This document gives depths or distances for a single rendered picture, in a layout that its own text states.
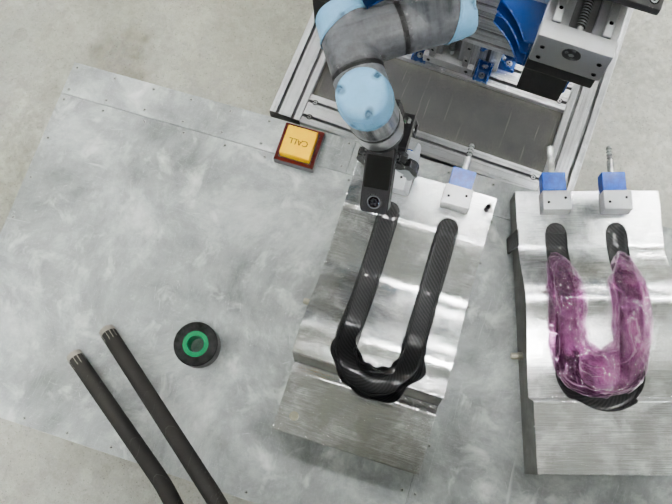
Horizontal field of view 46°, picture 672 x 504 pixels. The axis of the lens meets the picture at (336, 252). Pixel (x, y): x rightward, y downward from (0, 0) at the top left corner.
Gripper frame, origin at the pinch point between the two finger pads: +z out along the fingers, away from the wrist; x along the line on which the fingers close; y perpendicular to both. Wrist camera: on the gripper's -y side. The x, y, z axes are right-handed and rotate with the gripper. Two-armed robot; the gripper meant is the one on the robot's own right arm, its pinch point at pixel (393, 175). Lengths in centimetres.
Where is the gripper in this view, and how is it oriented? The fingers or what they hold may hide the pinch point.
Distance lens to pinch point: 140.3
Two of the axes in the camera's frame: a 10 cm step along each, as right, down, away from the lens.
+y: 2.8, -9.5, 1.0
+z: 2.1, 1.6, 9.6
